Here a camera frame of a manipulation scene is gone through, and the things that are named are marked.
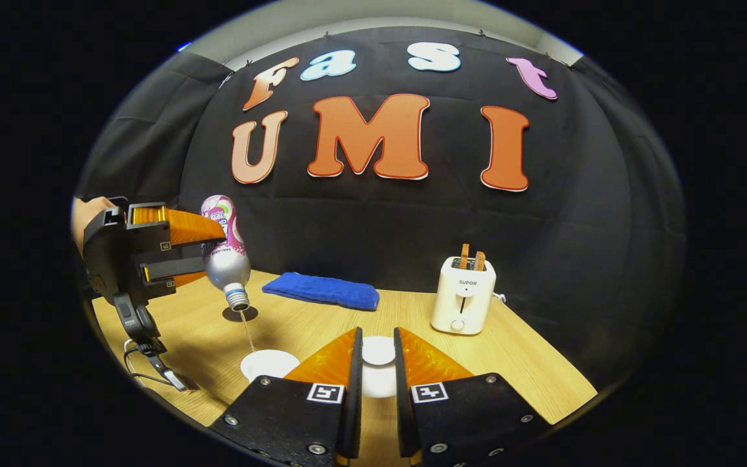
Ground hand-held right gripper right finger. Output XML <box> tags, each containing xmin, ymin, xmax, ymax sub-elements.
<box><xmin>393</xmin><ymin>326</ymin><xmax>552</xmax><ymax>467</ymax></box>

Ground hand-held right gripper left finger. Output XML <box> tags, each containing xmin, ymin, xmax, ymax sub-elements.
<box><xmin>208</xmin><ymin>326</ymin><xmax>364</xmax><ymax>467</ymax></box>

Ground silver water bottle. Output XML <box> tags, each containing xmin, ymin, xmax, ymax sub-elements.
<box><xmin>200</xmin><ymin>195</ymin><xmax>252</xmax><ymax>312</ymax></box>

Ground white teacup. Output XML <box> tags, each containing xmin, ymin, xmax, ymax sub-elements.
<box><xmin>241</xmin><ymin>349</ymin><xmax>301</xmax><ymax>383</ymax></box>

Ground clear water stream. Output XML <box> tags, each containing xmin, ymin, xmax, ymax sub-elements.
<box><xmin>239</xmin><ymin>310</ymin><xmax>257</xmax><ymax>354</ymax></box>

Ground blue towel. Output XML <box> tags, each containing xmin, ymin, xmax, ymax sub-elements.
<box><xmin>262</xmin><ymin>272</ymin><xmax>381</xmax><ymax>311</ymax></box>

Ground white toaster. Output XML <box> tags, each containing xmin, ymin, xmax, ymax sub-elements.
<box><xmin>431</xmin><ymin>256</ymin><xmax>497</xmax><ymax>336</ymax></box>

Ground toasted bread slices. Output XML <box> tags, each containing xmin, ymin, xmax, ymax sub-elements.
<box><xmin>459</xmin><ymin>244</ymin><xmax>486</xmax><ymax>271</ymax></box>

